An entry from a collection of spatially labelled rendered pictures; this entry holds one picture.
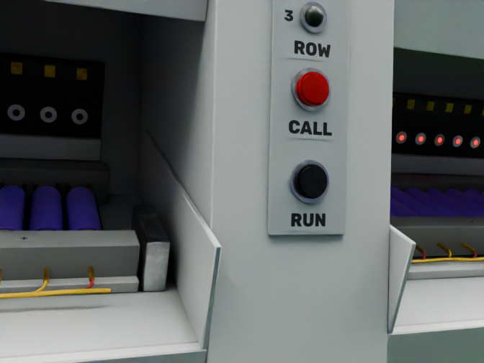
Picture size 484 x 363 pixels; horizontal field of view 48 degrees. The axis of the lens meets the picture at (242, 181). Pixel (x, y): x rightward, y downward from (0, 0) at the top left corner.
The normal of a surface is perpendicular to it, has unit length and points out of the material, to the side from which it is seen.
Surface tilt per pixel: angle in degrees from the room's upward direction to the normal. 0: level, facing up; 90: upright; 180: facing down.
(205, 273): 90
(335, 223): 90
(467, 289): 20
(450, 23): 110
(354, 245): 90
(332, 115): 90
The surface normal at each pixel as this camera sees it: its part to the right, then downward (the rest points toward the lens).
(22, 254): 0.32, 0.34
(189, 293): -0.94, -0.03
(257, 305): 0.35, 0.00
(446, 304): 0.14, -0.94
